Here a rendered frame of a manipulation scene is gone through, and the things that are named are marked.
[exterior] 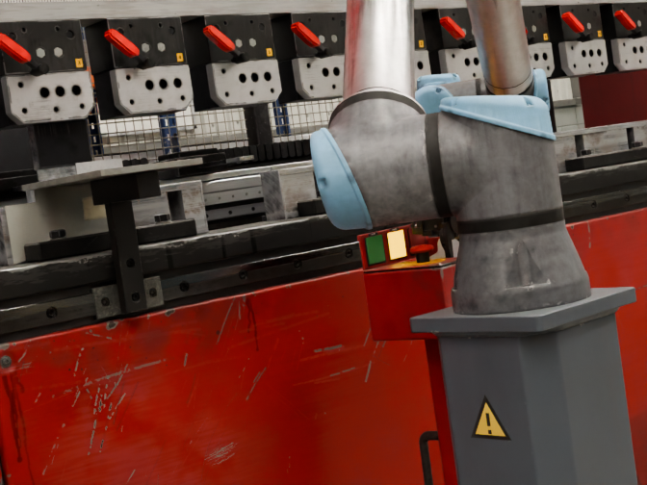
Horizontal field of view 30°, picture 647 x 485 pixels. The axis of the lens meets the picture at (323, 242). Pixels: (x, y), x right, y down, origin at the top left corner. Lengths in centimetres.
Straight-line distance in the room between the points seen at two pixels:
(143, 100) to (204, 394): 51
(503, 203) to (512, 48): 56
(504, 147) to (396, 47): 23
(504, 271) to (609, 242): 151
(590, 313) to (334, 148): 32
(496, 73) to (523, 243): 61
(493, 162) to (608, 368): 25
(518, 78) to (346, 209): 62
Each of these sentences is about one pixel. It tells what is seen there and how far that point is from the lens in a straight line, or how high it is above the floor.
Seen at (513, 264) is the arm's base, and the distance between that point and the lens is 128.
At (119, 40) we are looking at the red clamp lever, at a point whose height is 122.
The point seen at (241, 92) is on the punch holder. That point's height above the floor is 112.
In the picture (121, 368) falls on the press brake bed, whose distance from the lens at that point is 195.
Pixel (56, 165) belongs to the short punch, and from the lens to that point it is 206.
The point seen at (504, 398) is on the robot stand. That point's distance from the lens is 128.
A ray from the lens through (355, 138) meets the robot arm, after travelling 131.
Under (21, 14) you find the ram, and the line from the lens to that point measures 204.
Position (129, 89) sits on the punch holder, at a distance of 211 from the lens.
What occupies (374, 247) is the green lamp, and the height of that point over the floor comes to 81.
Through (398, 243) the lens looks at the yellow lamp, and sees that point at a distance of 208.
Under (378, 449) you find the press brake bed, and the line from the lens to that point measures 228.
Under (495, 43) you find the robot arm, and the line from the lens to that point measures 179.
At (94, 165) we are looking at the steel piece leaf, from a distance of 200.
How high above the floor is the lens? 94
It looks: 3 degrees down
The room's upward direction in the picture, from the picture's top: 8 degrees counter-clockwise
